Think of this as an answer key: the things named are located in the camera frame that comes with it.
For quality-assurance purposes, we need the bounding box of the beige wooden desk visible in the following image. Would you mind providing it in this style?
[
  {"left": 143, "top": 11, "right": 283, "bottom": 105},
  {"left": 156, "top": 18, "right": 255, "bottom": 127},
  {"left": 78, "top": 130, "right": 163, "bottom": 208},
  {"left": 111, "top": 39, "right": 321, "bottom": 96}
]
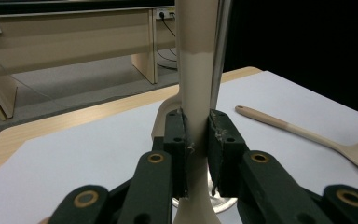
[{"left": 0, "top": 6, "right": 181, "bottom": 121}]

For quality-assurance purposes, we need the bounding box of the black curtain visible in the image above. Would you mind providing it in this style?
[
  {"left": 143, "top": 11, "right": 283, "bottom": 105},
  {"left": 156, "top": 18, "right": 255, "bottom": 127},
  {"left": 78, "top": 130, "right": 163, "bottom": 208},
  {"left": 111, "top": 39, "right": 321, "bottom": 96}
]
[{"left": 223, "top": 0, "right": 358, "bottom": 119}]

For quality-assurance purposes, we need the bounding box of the steel utensil rack stand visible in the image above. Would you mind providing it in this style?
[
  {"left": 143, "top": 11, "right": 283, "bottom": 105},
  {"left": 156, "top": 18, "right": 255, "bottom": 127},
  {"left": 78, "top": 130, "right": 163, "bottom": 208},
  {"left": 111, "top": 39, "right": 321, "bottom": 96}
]
[{"left": 172, "top": 0, "right": 239, "bottom": 215}]

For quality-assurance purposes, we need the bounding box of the beige solid spatula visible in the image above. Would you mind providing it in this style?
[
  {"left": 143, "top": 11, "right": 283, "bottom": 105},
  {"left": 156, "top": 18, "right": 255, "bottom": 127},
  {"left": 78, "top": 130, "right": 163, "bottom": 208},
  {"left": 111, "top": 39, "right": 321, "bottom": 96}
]
[{"left": 172, "top": 0, "right": 223, "bottom": 224}]

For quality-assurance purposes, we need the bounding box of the beige perforated skimmer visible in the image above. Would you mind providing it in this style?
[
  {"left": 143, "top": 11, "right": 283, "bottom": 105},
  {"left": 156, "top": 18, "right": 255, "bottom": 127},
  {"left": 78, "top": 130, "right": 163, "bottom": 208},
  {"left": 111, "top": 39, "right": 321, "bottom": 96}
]
[{"left": 234, "top": 105, "right": 358, "bottom": 175}]

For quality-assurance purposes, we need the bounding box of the black plug with cable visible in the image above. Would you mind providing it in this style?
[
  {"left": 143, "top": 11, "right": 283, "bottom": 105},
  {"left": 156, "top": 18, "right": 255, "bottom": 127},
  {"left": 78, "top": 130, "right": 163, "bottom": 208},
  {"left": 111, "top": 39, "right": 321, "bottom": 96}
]
[{"left": 158, "top": 11, "right": 179, "bottom": 63}]

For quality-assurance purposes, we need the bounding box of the white wall socket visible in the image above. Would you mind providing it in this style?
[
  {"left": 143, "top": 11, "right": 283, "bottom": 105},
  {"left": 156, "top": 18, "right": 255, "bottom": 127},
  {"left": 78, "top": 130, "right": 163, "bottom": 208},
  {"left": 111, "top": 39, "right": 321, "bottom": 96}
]
[{"left": 155, "top": 7, "right": 176, "bottom": 21}]

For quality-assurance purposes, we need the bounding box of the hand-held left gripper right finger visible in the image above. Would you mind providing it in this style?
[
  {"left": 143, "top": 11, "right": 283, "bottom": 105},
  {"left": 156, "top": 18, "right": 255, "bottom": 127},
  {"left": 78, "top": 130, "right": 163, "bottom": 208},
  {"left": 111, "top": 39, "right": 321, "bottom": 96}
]
[{"left": 207, "top": 108, "right": 327, "bottom": 224}]

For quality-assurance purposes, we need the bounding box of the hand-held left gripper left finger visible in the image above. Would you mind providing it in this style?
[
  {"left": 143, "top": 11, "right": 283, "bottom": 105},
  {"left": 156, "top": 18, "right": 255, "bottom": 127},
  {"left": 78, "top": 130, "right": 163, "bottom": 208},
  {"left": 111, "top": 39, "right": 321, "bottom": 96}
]
[{"left": 117, "top": 106, "right": 190, "bottom": 224}]

